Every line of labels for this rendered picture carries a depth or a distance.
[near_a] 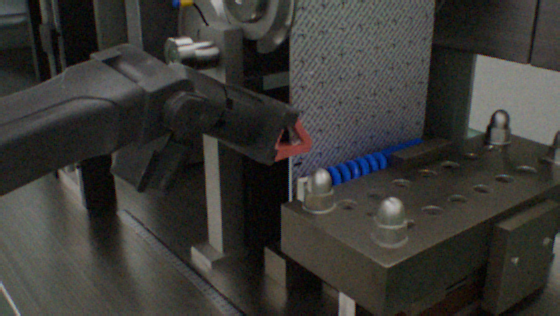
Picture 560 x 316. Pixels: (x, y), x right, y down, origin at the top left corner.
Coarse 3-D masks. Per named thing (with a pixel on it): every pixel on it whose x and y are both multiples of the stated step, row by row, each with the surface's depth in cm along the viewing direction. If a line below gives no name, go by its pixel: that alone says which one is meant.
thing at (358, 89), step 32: (352, 32) 71; (384, 32) 74; (416, 32) 78; (320, 64) 69; (352, 64) 72; (384, 64) 76; (416, 64) 80; (320, 96) 71; (352, 96) 74; (384, 96) 78; (416, 96) 82; (320, 128) 72; (352, 128) 76; (384, 128) 80; (416, 128) 84; (320, 160) 74
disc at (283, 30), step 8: (288, 0) 64; (296, 0) 63; (288, 8) 64; (296, 8) 63; (288, 16) 64; (280, 24) 66; (288, 24) 65; (280, 32) 66; (288, 32) 65; (248, 40) 71; (256, 40) 70; (264, 40) 69; (272, 40) 68; (280, 40) 66; (248, 48) 72; (256, 48) 70; (264, 48) 69; (272, 48) 68
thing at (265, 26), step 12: (276, 0) 64; (228, 12) 72; (264, 12) 66; (276, 12) 64; (240, 24) 70; (252, 24) 68; (264, 24) 66; (276, 24) 66; (252, 36) 69; (264, 36) 67
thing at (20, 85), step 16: (0, 0) 141; (16, 0) 143; (0, 16) 142; (16, 16) 144; (0, 32) 143; (16, 32) 145; (0, 48) 144; (16, 48) 146; (0, 64) 145; (16, 64) 148; (32, 64) 150; (0, 80) 146; (16, 80) 149; (32, 80) 151; (0, 96) 148
